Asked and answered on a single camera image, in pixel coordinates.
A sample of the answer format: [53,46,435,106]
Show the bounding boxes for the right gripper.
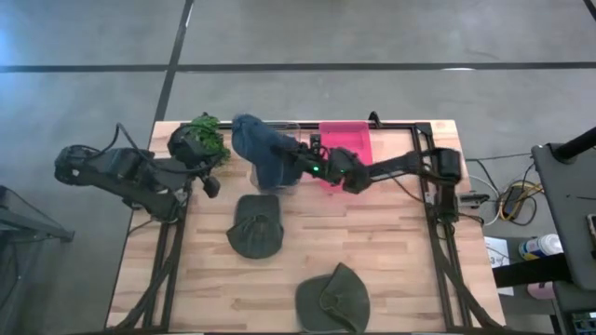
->
[278,133,348,184]

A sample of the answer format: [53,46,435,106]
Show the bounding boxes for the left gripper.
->
[167,125,224,200]

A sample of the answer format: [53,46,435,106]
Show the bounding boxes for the navy blue cap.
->
[230,113,309,192]

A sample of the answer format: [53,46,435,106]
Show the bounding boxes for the dark green cap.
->
[225,193,286,261]
[294,261,373,335]

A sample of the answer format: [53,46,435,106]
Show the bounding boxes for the potted green plant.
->
[180,113,233,170]

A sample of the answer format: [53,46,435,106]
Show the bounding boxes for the clear plastic bin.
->
[249,120,312,195]

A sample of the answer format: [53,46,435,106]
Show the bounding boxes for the pink plastic bin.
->
[318,120,374,194]

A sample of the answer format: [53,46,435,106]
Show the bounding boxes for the black electronics box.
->
[502,184,530,220]

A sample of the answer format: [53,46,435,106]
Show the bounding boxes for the white paper sheet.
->
[483,235,516,297]

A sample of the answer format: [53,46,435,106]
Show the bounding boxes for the white blue canister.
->
[518,233,564,261]

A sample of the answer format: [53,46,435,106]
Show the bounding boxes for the black bar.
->
[492,252,574,289]

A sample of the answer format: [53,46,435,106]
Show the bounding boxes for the grey metal cart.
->
[531,142,596,292]

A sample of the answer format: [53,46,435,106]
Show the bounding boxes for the pink object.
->
[526,280,557,301]

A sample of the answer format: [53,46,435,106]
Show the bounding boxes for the black pole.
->
[553,125,596,163]

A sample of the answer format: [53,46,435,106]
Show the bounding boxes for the black cable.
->
[82,122,157,165]

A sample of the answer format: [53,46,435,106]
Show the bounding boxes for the black aluminium frame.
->
[106,121,509,332]

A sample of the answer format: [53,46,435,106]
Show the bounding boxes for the yellow cable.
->
[496,182,545,224]

